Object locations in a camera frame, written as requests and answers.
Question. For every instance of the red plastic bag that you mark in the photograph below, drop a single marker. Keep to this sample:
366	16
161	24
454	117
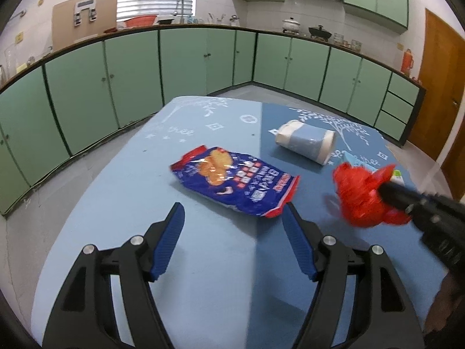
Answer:
358	196

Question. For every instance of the person's right forearm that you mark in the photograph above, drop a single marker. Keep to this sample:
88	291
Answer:
445	309

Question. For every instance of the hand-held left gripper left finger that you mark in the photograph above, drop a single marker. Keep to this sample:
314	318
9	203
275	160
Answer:
167	240

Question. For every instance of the black basin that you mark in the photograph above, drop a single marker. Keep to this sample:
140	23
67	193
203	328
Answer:
166	21

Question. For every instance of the brown cardboard board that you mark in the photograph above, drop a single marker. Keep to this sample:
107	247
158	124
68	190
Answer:
105	14

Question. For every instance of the green base cabinets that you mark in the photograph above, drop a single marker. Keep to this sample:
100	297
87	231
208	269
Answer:
130	76

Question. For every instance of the white cooking pot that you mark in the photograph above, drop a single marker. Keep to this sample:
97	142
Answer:
291	25

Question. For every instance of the green and white packet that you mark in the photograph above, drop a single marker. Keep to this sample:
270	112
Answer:
354	160

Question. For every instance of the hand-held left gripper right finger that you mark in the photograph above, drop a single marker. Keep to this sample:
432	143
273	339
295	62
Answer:
298	243

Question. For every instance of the glass jar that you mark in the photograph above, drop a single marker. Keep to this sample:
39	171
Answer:
338	39
356	44

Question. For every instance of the plain wooden door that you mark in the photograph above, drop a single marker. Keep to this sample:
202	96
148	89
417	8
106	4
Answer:
456	174

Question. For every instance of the dark countertop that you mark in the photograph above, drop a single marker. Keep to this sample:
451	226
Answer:
203	27

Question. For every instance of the orange thermos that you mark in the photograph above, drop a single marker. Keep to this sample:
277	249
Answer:
407	61

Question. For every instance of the light blue table mat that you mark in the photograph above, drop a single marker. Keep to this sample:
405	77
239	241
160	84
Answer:
138	189

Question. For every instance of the white and blue paper cup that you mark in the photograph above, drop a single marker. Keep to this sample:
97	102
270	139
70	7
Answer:
308	141

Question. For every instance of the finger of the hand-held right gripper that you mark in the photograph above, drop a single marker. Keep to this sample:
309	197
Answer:
399	195

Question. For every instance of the black wok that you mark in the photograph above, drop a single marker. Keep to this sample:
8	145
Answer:
319	33

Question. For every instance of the blue snack packet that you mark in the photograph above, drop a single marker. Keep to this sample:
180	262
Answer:
236	178

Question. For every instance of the steel faucet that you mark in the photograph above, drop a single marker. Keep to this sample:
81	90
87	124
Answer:
180	5

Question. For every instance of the steel kettle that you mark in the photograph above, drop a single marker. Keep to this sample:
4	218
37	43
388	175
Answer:
234	20

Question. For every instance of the red basin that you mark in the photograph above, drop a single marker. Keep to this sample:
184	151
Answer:
141	21

